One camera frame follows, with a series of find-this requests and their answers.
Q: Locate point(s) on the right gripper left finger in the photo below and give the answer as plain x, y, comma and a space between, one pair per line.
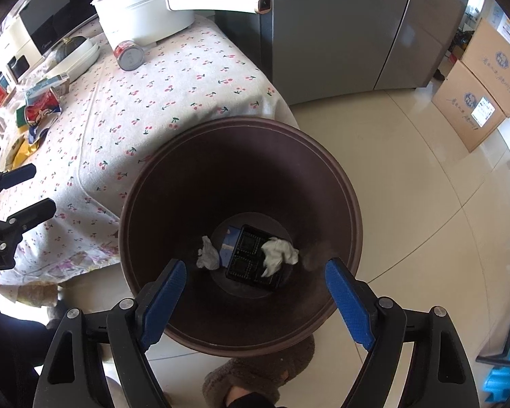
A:
73, 374

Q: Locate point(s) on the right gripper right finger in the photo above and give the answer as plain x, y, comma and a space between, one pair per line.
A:
439, 373

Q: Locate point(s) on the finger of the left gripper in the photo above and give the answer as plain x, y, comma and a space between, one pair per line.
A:
11, 178
33, 216

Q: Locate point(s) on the light blue small box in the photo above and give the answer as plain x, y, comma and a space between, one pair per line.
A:
58, 84

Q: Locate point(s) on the red soda can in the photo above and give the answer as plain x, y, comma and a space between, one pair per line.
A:
129, 55

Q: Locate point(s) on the lined paper ball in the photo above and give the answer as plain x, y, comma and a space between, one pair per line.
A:
277, 252

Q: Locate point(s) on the yellow snack wrapper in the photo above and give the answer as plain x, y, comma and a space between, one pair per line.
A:
20, 151

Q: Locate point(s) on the white tissue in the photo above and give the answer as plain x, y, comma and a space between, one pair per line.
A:
208, 256

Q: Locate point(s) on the blue biscuit box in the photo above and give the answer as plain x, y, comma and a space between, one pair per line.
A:
228, 245

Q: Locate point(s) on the dark brown trash bin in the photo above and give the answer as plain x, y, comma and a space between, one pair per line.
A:
236, 172

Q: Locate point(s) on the blue plastic stool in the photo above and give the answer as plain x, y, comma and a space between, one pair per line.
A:
497, 385

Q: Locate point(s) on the cherry print tablecloth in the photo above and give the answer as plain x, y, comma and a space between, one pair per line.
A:
111, 123

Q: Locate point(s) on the dark green pumpkin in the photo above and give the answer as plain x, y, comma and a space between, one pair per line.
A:
68, 46

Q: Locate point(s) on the brown fuzzy slipper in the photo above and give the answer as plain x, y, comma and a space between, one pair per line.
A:
256, 381

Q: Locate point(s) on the black microwave oven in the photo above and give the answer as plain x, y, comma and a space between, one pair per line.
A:
48, 21

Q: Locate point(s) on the black plastic tray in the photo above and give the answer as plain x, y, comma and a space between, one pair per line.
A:
246, 266

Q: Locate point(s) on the white electric cooking pot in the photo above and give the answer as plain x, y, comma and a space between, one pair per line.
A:
148, 21

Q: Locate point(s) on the lower cardboard box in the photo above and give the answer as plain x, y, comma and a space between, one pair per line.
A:
468, 107

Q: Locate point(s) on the cardboard box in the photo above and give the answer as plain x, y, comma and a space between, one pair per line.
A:
468, 107
487, 56

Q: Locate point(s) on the upper cardboard box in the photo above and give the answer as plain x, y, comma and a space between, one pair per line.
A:
487, 56

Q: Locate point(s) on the grey refrigerator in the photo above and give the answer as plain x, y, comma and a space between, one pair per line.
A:
317, 49

